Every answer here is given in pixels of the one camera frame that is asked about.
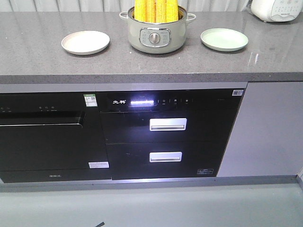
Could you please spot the yellow corn cob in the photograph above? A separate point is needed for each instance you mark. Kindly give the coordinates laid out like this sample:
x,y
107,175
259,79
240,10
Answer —
x,y
150,11
140,10
160,11
171,11

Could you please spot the black disinfection cabinet drawers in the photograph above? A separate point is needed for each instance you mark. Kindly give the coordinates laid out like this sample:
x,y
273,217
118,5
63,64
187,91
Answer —
x,y
167,133

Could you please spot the sage green electric cooking pot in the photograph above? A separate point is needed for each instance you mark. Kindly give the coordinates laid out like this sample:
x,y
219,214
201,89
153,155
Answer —
x,y
157,38

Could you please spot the beige round plate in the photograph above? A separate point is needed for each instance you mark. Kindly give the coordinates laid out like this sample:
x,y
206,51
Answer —
x,y
85,42

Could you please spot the light green round plate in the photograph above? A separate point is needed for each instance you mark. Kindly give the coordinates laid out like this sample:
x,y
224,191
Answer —
x,y
224,40

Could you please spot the black built-in dishwasher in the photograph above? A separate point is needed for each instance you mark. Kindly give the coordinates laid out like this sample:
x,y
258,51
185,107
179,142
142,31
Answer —
x,y
48,137

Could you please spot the grey cabinet door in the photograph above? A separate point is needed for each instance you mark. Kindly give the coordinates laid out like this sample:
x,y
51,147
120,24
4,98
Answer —
x,y
267,136

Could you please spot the small black floor scrap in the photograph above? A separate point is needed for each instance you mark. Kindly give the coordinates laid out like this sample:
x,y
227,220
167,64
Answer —
x,y
100,224

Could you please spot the white pleated curtain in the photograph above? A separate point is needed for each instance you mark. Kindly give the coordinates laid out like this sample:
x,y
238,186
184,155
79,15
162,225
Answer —
x,y
114,5

